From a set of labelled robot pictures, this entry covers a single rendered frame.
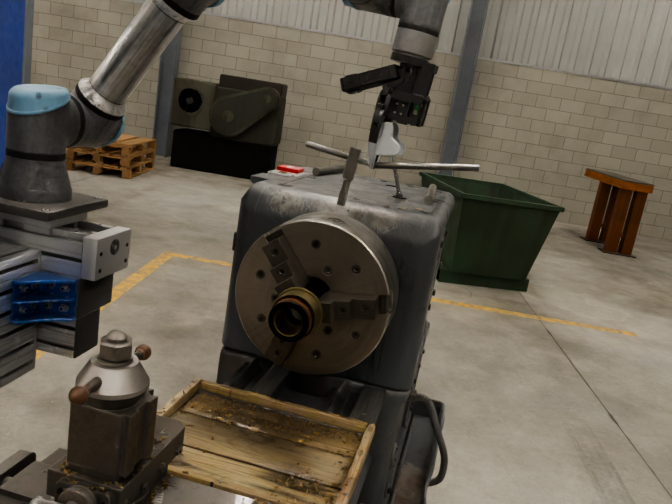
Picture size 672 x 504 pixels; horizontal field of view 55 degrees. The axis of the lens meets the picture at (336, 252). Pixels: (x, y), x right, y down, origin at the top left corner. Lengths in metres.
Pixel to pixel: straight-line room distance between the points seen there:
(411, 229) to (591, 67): 10.46
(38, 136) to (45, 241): 0.21
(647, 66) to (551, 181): 2.33
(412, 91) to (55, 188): 0.76
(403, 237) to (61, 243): 0.70
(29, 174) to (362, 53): 9.92
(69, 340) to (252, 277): 0.43
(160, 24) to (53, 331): 0.68
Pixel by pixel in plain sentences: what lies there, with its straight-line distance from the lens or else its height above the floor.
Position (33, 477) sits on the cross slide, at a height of 0.97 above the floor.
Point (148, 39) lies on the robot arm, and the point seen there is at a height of 1.52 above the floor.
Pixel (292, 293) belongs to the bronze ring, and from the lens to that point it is 1.16.
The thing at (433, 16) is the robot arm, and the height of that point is 1.63.
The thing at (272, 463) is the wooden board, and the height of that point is 0.89.
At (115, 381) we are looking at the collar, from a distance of 0.75.
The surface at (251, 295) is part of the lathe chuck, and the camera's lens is 1.31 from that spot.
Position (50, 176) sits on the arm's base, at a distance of 1.47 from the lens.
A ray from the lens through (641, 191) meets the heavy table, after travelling 9.49.
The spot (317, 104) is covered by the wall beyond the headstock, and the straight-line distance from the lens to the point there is 11.19.
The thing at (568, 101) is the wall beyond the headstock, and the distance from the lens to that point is 11.57.
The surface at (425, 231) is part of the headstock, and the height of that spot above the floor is 1.23.
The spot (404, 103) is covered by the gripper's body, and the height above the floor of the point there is 1.48.
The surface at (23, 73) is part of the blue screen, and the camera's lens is 5.98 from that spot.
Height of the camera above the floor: 1.47
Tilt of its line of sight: 13 degrees down
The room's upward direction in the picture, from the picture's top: 9 degrees clockwise
